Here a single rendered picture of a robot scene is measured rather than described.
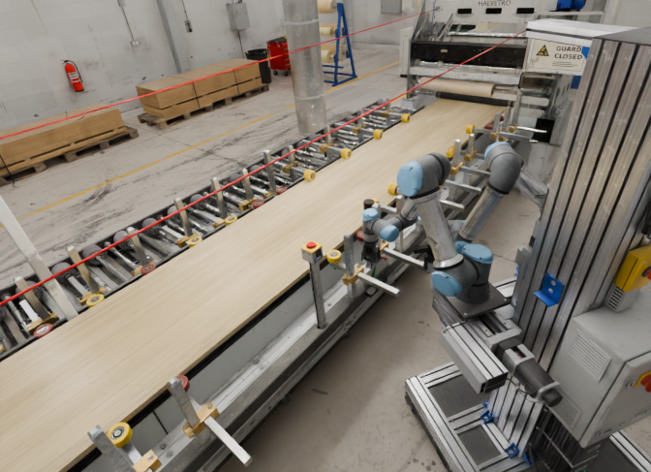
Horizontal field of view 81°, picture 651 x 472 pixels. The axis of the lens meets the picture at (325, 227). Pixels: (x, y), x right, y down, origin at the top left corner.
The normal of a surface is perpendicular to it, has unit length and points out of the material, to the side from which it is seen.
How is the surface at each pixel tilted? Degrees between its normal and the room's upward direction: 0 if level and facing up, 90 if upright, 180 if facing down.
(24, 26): 90
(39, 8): 90
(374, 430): 0
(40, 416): 0
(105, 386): 0
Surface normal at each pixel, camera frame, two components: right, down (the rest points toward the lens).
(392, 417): -0.08, -0.82
